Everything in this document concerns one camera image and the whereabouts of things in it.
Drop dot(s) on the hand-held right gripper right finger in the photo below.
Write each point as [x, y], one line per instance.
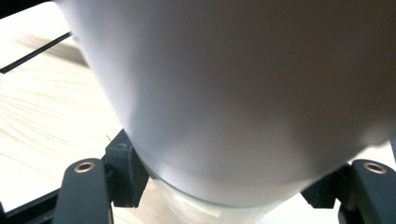
[327, 189]

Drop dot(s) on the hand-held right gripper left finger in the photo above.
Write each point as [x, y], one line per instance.
[126, 174]

